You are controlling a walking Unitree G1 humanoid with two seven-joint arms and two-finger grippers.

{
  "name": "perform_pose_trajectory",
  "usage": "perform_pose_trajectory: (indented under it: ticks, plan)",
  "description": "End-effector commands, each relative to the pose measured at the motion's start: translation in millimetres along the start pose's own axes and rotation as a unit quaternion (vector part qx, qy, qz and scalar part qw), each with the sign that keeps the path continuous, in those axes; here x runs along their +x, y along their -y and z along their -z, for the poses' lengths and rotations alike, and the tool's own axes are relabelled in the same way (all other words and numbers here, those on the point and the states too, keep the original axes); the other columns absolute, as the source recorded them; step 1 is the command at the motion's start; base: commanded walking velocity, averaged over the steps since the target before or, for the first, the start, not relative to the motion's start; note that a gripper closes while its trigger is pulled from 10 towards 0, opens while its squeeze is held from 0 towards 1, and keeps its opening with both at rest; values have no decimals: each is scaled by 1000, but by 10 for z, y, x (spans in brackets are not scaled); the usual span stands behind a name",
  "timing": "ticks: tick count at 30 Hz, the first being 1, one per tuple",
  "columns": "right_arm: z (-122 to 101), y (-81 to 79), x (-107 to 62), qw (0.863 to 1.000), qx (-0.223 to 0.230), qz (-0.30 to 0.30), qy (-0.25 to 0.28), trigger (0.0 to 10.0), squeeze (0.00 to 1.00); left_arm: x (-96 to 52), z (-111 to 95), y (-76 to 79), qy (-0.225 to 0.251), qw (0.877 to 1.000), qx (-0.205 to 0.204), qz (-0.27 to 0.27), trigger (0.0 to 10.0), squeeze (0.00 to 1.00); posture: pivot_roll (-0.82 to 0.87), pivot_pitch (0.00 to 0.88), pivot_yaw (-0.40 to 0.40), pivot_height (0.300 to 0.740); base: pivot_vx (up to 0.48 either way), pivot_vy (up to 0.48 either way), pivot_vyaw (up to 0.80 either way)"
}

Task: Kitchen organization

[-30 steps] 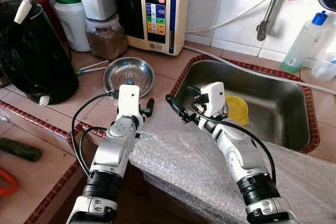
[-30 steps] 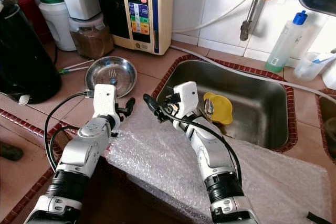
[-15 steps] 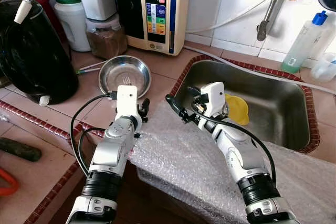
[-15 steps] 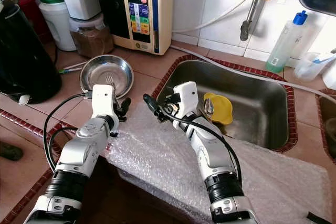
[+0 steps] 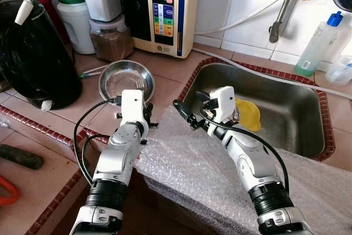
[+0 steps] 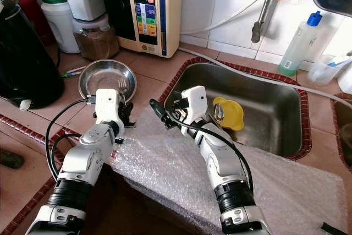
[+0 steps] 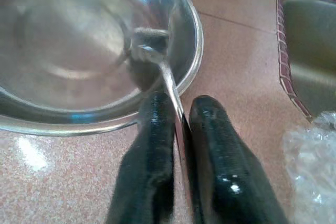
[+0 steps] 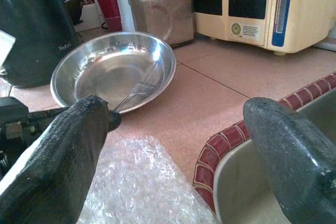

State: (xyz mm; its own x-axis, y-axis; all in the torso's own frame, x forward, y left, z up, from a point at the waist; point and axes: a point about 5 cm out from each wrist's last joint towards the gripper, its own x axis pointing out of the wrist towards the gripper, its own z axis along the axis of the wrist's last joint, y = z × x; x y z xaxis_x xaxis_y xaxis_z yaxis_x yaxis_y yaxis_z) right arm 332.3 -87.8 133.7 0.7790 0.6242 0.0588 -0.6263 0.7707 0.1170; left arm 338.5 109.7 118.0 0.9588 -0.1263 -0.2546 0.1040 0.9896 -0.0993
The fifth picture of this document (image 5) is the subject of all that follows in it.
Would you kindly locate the clear bubble wrap sheet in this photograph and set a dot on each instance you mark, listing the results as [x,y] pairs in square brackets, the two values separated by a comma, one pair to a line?
[192,174]

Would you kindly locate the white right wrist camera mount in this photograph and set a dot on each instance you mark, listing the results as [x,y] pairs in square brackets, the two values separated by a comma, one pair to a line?
[223,103]

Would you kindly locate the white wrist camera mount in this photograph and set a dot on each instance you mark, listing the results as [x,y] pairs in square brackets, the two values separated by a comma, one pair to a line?
[223,103]
[133,108]

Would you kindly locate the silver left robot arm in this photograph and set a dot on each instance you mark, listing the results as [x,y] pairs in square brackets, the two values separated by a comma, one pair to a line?
[118,152]

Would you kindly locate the white stick green tip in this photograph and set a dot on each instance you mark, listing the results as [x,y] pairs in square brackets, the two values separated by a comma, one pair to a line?
[96,69]
[98,73]

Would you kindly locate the dark red canister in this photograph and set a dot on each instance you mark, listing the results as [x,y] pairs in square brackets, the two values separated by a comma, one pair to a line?
[50,12]

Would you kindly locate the large steel sink basin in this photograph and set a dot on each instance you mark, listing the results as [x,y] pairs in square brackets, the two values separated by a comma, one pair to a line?
[291,108]

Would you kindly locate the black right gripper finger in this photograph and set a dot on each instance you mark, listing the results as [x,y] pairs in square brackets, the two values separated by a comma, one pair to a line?
[187,116]

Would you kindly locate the dark oblong object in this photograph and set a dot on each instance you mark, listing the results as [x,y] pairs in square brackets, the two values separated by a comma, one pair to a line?
[22,157]

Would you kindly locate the brown powder jar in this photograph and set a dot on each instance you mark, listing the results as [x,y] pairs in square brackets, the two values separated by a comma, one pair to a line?
[113,42]

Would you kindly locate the white canister green band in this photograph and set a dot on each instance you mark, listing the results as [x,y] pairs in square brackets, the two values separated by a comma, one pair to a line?
[74,26]

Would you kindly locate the clear plastic cup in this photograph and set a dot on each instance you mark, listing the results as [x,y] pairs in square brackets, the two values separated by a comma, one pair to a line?
[338,72]

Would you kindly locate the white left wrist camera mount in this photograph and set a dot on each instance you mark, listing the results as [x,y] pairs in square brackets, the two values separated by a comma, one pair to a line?
[133,108]

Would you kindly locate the cream water ionizer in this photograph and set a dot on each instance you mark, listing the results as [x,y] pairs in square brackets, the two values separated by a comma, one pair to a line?
[176,37]

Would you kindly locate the steel fork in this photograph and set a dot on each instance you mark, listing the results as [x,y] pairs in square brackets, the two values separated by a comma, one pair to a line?
[141,85]

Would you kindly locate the black kettle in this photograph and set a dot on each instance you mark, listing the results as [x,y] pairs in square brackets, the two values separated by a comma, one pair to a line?
[38,64]

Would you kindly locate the steel bowl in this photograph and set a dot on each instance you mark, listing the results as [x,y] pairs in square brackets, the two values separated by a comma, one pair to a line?
[118,78]

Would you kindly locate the soap bottle blue cap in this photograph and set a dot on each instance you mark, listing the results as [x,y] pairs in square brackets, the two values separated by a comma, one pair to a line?
[316,48]

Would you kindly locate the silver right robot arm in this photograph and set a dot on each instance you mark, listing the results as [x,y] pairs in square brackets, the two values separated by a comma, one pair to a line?
[250,158]

